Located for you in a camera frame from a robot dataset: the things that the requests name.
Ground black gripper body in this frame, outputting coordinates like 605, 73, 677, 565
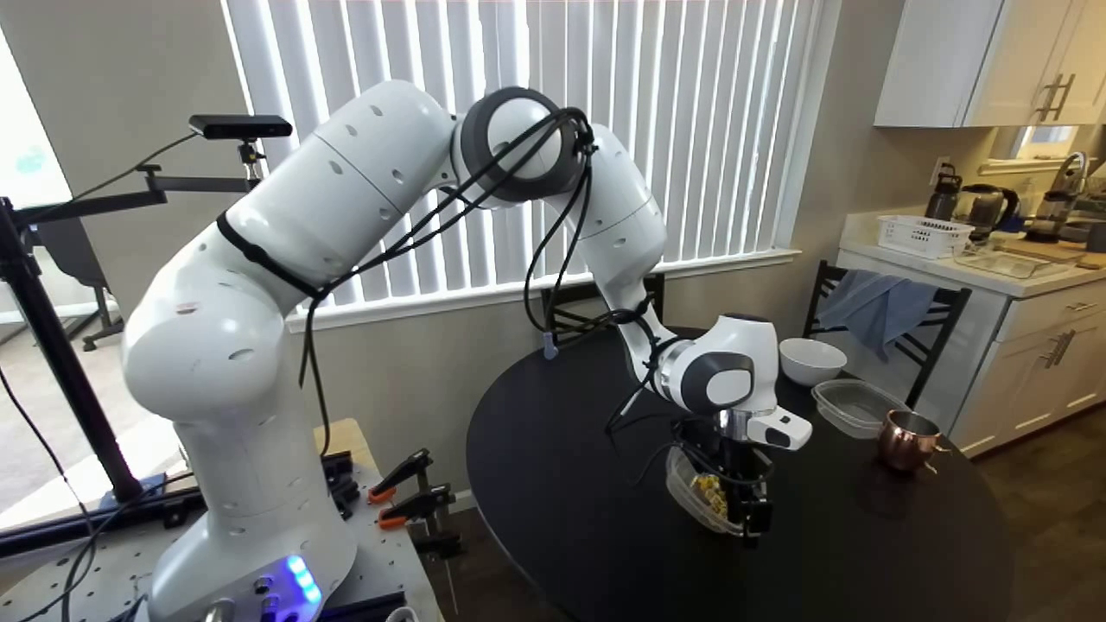
687, 414, 779, 487

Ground yellow candies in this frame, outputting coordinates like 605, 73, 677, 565
687, 466, 737, 521

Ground clear plastic bowl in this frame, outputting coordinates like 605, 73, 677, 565
665, 441, 762, 542

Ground white ceramic bowl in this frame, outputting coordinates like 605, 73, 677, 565
779, 336, 853, 391

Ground grey plastic container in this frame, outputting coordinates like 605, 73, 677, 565
809, 377, 909, 447

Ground copper mug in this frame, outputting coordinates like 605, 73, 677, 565
875, 404, 950, 479

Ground blue cloth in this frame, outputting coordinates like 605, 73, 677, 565
820, 270, 941, 364

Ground clear storage container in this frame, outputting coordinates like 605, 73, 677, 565
877, 210, 977, 259

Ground orange black clamp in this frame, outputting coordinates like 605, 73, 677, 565
368, 447, 438, 509
377, 479, 460, 534

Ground white counter cabinet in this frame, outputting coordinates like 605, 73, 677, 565
838, 208, 1106, 462

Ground white vertical blinds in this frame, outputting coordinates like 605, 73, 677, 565
219, 0, 847, 310

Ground black kettle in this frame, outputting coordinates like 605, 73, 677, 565
953, 181, 1024, 235

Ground robot mounting table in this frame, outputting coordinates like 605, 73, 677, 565
0, 414, 451, 622

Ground stainless coffee maker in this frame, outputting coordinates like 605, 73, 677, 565
1024, 152, 1092, 243

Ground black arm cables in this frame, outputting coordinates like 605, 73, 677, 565
295, 103, 677, 460

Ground white wall cabinet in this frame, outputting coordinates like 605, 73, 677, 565
873, 0, 1106, 130

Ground black camera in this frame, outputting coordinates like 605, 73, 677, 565
186, 106, 299, 144

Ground black camera stand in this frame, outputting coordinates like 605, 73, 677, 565
0, 134, 270, 563

